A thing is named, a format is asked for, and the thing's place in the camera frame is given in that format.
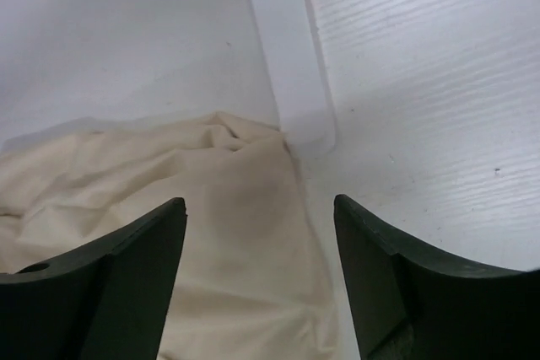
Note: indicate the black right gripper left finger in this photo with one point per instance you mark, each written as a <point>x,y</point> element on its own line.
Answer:
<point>107,299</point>

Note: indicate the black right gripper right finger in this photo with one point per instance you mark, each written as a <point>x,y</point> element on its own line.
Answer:
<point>412,300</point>

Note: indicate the beige trousers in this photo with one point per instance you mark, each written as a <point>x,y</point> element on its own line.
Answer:
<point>253,282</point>

